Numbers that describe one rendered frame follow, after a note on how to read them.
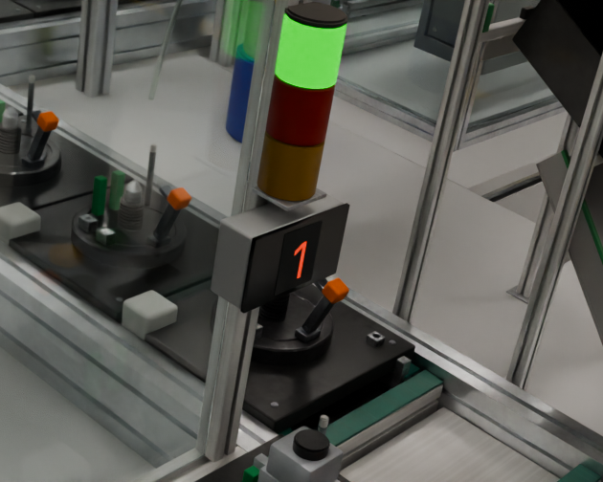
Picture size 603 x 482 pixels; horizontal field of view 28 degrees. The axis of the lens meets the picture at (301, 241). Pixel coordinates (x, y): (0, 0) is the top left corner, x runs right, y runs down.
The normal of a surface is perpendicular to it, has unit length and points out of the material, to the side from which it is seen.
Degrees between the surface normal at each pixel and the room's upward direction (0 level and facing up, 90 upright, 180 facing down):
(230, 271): 90
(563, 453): 90
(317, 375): 0
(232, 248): 90
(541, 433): 90
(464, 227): 0
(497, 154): 0
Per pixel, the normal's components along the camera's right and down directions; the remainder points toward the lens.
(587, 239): -0.77, 0.18
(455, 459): 0.16, -0.87
